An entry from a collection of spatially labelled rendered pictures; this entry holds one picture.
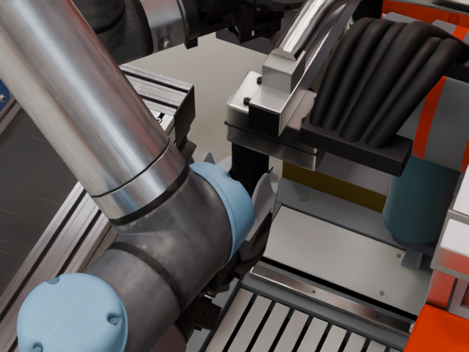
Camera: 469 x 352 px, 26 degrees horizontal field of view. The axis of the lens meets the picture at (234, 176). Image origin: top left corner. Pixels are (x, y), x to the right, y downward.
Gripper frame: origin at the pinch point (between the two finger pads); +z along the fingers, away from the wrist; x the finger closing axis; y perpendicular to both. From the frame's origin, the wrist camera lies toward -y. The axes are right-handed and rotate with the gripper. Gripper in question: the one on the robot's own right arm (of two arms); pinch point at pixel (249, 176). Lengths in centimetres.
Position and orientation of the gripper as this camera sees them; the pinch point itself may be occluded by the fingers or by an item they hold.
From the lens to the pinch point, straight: 99.6
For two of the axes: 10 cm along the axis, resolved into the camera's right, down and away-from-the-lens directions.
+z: 4.3, -6.9, 5.7
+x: -9.0, -3.3, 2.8
